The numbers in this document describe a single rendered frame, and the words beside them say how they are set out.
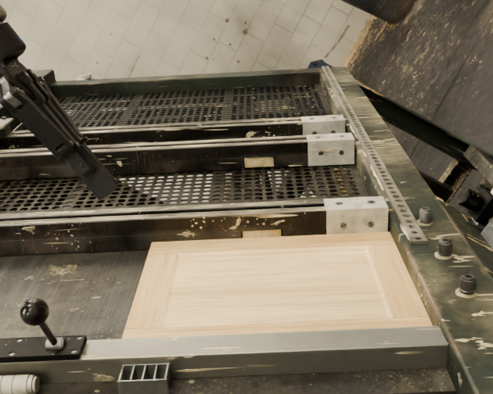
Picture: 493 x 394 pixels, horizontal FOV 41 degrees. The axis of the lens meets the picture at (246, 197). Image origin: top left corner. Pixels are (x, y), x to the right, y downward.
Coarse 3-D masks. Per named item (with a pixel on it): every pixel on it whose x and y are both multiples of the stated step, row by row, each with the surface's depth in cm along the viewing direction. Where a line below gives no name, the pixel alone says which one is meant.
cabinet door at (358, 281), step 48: (240, 240) 133; (288, 240) 132; (336, 240) 131; (384, 240) 130; (144, 288) 117; (192, 288) 117; (240, 288) 116; (288, 288) 115; (336, 288) 114; (384, 288) 113; (144, 336) 103
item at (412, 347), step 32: (96, 352) 96; (128, 352) 96; (160, 352) 96; (192, 352) 95; (224, 352) 95; (256, 352) 94; (288, 352) 94; (320, 352) 94; (352, 352) 94; (384, 352) 94; (416, 352) 94
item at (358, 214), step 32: (0, 224) 134; (32, 224) 133; (64, 224) 133; (96, 224) 133; (128, 224) 133; (160, 224) 133; (192, 224) 133; (224, 224) 133; (256, 224) 133; (288, 224) 133; (320, 224) 133; (352, 224) 133; (384, 224) 133
